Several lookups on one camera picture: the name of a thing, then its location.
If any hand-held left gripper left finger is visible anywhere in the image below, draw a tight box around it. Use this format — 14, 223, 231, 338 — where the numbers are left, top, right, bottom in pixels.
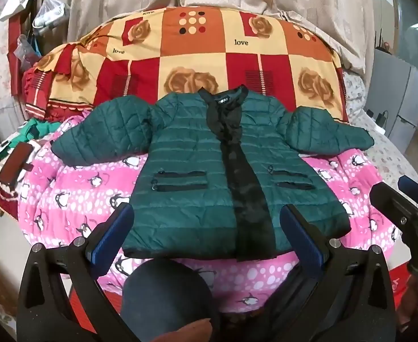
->
16, 203, 149, 342

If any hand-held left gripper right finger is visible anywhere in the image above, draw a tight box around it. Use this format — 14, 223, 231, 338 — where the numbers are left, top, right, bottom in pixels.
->
279, 204, 397, 342

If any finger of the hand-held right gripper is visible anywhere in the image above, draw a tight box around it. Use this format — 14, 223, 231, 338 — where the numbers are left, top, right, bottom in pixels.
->
397, 176, 418, 209
368, 182, 418, 223

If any green quilted jacket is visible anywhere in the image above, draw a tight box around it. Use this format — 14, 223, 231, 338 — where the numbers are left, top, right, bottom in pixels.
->
50, 85, 375, 262

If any red packet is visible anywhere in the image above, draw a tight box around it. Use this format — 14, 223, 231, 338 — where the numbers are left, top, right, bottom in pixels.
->
389, 265, 418, 294

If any pink penguin blanket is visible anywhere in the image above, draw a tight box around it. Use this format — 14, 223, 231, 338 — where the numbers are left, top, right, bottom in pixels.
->
17, 114, 402, 314

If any black power adapter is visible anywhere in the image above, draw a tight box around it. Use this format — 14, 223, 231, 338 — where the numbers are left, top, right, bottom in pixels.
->
367, 109, 389, 125

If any grey cabinet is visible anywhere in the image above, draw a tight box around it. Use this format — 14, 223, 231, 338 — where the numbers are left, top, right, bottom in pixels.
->
367, 48, 418, 154

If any brown case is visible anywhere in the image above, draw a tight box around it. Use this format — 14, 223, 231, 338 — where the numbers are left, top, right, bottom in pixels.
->
0, 142, 33, 188

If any green cloth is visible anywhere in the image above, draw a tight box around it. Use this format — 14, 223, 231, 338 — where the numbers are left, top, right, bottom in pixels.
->
8, 119, 62, 150

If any red orange patchwork quilt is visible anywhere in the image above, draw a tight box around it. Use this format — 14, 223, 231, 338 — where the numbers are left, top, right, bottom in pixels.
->
23, 5, 350, 123

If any clear plastic bag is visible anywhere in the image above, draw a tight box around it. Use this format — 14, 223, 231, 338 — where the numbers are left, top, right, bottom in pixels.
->
14, 34, 42, 62

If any white plastic bag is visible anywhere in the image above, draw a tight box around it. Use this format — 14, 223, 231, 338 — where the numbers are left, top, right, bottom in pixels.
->
32, 0, 71, 31

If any red wooden frame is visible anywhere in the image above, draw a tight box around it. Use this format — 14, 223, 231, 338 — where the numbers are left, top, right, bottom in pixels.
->
8, 17, 24, 93

